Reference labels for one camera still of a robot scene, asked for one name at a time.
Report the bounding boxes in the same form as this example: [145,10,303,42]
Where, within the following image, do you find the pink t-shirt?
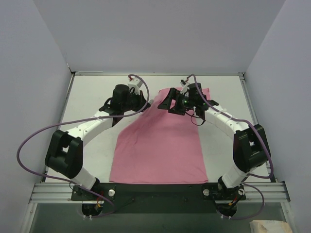
[109,88,208,184]

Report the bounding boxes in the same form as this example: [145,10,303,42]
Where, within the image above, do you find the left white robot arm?
[45,82,150,200]

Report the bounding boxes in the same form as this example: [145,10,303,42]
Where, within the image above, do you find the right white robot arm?
[158,83,269,195]

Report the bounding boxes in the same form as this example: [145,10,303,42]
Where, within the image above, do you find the beige foam block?
[250,220,293,233]

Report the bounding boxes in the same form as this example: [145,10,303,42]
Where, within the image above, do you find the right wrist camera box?
[180,79,189,95]

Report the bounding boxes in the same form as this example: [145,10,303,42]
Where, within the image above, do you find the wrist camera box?
[128,77,143,95]
[180,79,189,95]

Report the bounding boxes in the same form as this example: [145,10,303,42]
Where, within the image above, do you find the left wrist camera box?
[128,77,143,95]

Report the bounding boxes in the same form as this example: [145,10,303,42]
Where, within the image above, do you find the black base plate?
[71,183,246,216]

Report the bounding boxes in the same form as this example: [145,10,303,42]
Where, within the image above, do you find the aluminium frame rail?
[29,72,291,204]

